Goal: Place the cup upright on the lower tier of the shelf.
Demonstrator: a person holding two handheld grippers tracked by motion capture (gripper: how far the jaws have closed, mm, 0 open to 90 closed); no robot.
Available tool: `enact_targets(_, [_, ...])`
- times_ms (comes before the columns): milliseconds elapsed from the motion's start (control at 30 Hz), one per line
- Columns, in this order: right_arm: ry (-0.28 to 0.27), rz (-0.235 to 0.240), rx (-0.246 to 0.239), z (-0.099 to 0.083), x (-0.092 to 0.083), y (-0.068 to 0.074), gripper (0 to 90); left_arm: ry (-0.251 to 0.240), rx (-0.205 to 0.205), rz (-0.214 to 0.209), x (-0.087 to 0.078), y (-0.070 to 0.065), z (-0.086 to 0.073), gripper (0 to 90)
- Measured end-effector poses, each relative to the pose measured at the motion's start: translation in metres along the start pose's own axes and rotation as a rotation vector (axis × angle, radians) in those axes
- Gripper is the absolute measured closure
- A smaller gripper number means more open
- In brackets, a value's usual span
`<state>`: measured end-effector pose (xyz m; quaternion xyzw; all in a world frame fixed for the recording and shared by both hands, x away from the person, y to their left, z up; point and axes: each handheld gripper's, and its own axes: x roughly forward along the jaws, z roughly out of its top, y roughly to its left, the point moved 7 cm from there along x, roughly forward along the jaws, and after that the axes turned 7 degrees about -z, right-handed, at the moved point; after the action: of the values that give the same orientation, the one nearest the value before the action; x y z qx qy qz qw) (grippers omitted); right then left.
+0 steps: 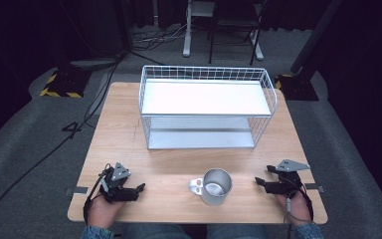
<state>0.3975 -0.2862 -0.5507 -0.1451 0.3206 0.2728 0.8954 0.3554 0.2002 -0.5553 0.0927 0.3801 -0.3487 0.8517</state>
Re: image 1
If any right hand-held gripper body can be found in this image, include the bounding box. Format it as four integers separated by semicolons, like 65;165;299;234
266;158;311;200

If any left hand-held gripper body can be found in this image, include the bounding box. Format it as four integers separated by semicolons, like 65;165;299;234
98;161;139;203

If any silver metal mug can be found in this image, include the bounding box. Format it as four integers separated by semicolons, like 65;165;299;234
188;167;234;207

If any white wire two-tier rack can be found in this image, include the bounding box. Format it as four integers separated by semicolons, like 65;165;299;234
138;65;279;150

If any person's left hand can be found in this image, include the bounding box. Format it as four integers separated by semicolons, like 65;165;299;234
87;192;127;230

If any person's right hand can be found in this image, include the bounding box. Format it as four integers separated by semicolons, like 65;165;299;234
275;190;312;227

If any grey tape strip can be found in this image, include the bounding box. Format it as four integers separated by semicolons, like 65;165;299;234
65;185;90;196
303;182;326;194

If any person's left leg in jeans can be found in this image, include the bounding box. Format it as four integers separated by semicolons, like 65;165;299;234
118;223;193;239

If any person's leg in jeans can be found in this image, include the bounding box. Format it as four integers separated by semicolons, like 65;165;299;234
118;223;193;239
206;223;271;239

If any person's right leg in jeans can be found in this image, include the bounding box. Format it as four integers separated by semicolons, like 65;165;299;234
206;223;271;239

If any black tape floor mark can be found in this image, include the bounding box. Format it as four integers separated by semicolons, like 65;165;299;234
61;120;84;140

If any yellow-black striped stand base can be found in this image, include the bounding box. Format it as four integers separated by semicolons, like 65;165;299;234
39;67;94;100
274;73;320;102

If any black slanted stand pole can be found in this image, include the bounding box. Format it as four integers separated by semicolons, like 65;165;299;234
289;0;345;76

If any black folding chair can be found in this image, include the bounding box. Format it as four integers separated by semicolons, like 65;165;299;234
207;0;267;67

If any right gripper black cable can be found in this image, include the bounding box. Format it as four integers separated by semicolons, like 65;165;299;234
284;185;314;233

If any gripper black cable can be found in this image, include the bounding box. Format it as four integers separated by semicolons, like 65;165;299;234
83;162;113;227
284;185;314;233

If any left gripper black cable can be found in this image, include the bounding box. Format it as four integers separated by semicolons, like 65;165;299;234
83;162;113;227

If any long black floor cable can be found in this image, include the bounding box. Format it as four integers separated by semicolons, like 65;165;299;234
0;54;124;232

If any bundle of floor cables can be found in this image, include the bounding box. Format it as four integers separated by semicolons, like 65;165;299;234
131;18;195;53

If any white desk leg frame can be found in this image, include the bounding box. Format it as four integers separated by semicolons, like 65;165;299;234
182;0;265;62

